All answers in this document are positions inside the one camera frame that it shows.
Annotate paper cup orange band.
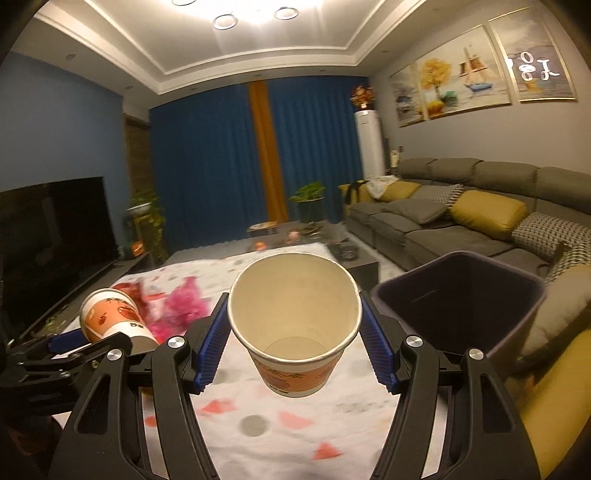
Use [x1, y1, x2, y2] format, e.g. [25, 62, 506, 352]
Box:
[228, 252, 363, 398]
[79, 288, 158, 354]

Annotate grey plastic trash bin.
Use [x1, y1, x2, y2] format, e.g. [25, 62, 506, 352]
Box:
[370, 251, 546, 379]

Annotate black television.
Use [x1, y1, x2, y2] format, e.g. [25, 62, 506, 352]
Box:
[1, 177, 119, 343]

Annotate pink plastic bag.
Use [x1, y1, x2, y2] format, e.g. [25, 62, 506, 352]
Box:
[145, 276, 211, 344]

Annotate plant on wooden stand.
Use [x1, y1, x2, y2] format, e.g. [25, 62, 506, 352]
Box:
[126, 191, 168, 265]

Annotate beige grey large cushion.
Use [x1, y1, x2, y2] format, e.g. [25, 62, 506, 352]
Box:
[518, 265, 590, 369]

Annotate dark coffee table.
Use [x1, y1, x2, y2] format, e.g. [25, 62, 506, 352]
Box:
[246, 220, 381, 292]

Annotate black white patterned pillow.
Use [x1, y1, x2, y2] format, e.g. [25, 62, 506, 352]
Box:
[511, 212, 590, 260]

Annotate blue curtains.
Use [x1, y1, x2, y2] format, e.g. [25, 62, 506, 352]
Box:
[150, 76, 369, 252]

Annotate mustard yellow cushion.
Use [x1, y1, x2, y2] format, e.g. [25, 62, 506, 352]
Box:
[451, 190, 529, 241]

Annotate grey sectional sofa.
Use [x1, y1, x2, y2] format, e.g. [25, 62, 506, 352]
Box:
[339, 158, 590, 278]

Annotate orange curtain strip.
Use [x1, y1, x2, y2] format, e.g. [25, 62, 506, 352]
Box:
[249, 81, 288, 223]

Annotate far mustard cushion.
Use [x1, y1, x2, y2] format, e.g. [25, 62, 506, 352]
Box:
[379, 180, 421, 203]

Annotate white cloth on sofa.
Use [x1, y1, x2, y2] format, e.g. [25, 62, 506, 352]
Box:
[366, 175, 399, 200]

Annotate green potted plant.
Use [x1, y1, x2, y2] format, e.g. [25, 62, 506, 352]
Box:
[290, 181, 325, 224]

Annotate white standing air conditioner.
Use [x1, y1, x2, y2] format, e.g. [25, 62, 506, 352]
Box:
[355, 110, 386, 180]

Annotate left landscape painting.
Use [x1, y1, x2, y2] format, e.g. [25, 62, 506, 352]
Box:
[390, 63, 425, 128]

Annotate middle sailboat painting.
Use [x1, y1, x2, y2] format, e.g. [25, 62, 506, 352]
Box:
[416, 25, 511, 120]

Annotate flower decoration on conditioner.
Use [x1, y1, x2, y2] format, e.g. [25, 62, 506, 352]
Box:
[351, 85, 376, 110]

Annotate right painting with reflection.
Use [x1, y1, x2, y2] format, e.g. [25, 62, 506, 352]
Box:
[488, 7, 577, 103]

